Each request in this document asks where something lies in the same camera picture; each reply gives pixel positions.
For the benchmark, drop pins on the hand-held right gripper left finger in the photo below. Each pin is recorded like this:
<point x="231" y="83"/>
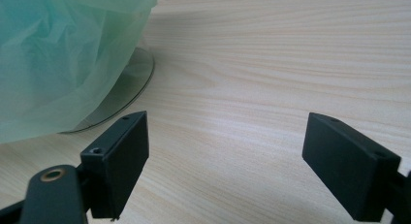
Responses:
<point x="118" y="166"/>

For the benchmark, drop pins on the green plastic bag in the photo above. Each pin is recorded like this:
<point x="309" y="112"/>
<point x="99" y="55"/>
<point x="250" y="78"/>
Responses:
<point x="61" y="59"/>

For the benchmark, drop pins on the round grey base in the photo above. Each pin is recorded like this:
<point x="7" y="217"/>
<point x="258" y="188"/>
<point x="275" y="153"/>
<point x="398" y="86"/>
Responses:
<point x="129" y="88"/>

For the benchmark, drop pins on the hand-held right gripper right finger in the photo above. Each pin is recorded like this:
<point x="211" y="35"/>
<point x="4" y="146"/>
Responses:
<point x="349" y="167"/>

